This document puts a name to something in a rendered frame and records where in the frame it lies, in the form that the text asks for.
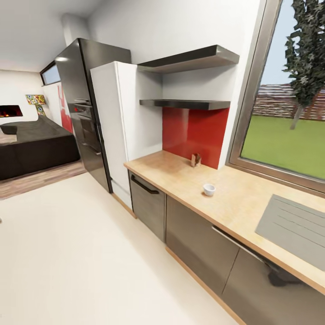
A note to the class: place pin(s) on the fridge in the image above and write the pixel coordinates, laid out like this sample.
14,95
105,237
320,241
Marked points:
130,130

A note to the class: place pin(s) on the countertop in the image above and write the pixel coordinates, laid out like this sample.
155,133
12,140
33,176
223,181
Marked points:
236,206

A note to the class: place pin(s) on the coffee cup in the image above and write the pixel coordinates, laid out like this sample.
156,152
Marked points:
209,189

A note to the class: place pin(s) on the shelf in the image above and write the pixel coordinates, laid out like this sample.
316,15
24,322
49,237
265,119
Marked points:
206,57
187,104

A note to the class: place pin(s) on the water glass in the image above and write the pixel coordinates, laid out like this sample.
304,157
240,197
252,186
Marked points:
195,162

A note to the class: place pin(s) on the painting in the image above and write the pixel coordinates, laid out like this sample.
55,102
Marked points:
65,115

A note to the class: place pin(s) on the dishwasher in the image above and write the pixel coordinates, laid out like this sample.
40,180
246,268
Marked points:
148,204

